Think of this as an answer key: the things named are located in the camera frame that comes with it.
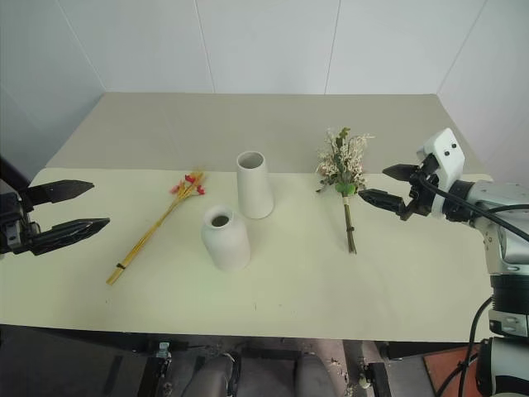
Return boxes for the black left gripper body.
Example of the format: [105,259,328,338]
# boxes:
[0,190,42,256]

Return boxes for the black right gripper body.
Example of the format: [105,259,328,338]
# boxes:
[398,152,441,222]

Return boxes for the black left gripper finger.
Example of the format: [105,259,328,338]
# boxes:
[31,218,111,256]
[23,179,96,208]

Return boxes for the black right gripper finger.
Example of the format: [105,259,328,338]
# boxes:
[382,163,422,182]
[358,189,405,216]

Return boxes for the red flowers with yellow stems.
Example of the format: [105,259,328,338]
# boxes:
[105,168,208,288]

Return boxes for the tall white conical vase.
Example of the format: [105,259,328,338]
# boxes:
[236,151,275,220]

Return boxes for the short white bottle vase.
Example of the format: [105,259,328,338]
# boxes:
[200,204,252,273]

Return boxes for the green and white dried bouquet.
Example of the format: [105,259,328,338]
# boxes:
[315,127,376,255]

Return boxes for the pale yellow table mat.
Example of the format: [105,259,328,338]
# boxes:
[0,166,529,345]

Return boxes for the orange floor mat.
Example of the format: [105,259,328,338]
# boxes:
[422,344,493,397]

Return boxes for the dark rounded shape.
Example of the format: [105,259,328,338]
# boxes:
[193,351,236,397]

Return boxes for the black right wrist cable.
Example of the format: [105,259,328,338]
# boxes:
[412,169,529,243]

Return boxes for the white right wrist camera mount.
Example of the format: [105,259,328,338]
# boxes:
[414,127,467,217]

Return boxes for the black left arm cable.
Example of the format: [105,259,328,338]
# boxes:
[0,155,21,196]

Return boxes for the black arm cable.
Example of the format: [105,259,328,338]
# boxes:
[432,294,495,397]
[0,155,21,196]

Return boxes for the black table frame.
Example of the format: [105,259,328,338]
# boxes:
[0,324,418,397]

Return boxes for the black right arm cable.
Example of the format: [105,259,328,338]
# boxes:
[432,294,495,397]

